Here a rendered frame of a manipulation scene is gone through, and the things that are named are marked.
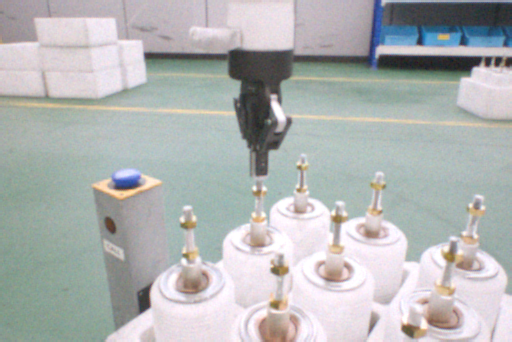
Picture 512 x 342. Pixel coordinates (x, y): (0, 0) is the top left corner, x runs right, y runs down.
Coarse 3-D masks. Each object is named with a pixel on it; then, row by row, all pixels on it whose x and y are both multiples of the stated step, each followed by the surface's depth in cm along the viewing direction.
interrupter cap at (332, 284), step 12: (324, 252) 50; (312, 264) 47; (324, 264) 48; (348, 264) 47; (360, 264) 47; (312, 276) 45; (324, 276) 46; (348, 276) 45; (360, 276) 45; (324, 288) 43; (336, 288) 43; (348, 288) 43
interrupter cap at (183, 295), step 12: (180, 264) 47; (204, 264) 47; (168, 276) 45; (180, 276) 45; (204, 276) 46; (216, 276) 45; (168, 288) 43; (180, 288) 44; (192, 288) 44; (204, 288) 43; (216, 288) 43; (180, 300) 41; (192, 300) 41; (204, 300) 41
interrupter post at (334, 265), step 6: (330, 252) 45; (342, 252) 45; (330, 258) 45; (336, 258) 45; (342, 258) 45; (330, 264) 45; (336, 264) 45; (342, 264) 45; (324, 270) 47; (330, 270) 45; (336, 270) 45; (342, 270) 46; (336, 276) 45
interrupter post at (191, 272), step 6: (198, 258) 44; (186, 264) 43; (192, 264) 43; (198, 264) 43; (186, 270) 43; (192, 270) 43; (198, 270) 43; (186, 276) 43; (192, 276) 43; (198, 276) 43; (186, 282) 43; (192, 282) 43; (198, 282) 44
